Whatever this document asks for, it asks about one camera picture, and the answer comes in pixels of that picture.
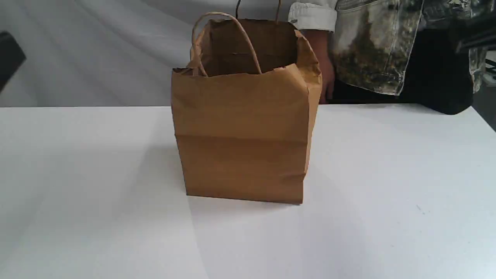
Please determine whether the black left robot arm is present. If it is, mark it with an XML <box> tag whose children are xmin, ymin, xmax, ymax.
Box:
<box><xmin>0</xmin><ymin>31</ymin><xmax>26</xmax><ymax>91</ymax></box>

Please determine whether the person in patterned white shirt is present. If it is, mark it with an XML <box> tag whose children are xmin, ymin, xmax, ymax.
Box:
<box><xmin>288</xmin><ymin>0</ymin><xmax>495</xmax><ymax>115</ymax></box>

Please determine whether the person's right hand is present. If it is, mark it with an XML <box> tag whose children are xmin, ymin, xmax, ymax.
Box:
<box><xmin>317</xmin><ymin>52</ymin><xmax>336</xmax><ymax>104</ymax></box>

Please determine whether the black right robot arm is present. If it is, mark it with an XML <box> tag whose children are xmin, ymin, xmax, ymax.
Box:
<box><xmin>451</xmin><ymin>18</ymin><xmax>496</xmax><ymax>53</ymax></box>

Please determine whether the brown paper bag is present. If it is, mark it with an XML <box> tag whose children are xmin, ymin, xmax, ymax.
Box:
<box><xmin>171</xmin><ymin>11</ymin><xmax>322</xmax><ymax>204</ymax></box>

